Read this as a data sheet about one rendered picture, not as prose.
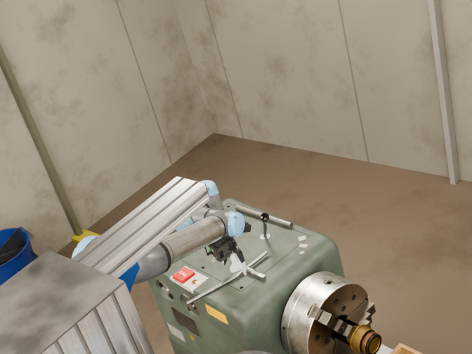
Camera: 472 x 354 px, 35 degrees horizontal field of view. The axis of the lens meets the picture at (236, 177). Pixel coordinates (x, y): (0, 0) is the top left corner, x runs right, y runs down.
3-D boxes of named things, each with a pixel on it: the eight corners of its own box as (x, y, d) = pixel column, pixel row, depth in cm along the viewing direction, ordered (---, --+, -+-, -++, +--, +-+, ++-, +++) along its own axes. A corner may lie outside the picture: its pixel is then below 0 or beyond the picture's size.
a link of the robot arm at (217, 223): (138, 255, 187) (246, 202, 226) (105, 248, 193) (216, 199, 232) (142, 298, 190) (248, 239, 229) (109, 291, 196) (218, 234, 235)
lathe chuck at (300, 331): (290, 376, 254) (285, 296, 242) (351, 337, 272) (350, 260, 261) (309, 388, 247) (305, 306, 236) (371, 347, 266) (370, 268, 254)
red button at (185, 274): (173, 279, 268) (171, 275, 267) (185, 270, 271) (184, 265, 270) (183, 285, 264) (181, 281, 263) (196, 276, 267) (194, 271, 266)
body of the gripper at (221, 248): (207, 257, 252) (197, 228, 246) (225, 243, 257) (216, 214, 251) (222, 264, 247) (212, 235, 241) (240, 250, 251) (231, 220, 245)
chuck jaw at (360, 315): (338, 313, 253) (359, 292, 259) (341, 324, 256) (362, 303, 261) (363, 326, 245) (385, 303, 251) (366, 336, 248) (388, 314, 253)
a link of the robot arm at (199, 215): (197, 220, 225) (216, 199, 232) (168, 216, 231) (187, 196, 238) (204, 241, 229) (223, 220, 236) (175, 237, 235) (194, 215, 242)
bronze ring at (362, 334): (341, 332, 243) (362, 343, 236) (359, 315, 247) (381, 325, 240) (345, 352, 247) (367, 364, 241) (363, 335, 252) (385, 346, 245)
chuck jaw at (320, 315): (325, 328, 251) (306, 317, 242) (332, 315, 251) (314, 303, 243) (350, 341, 243) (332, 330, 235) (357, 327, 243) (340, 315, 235)
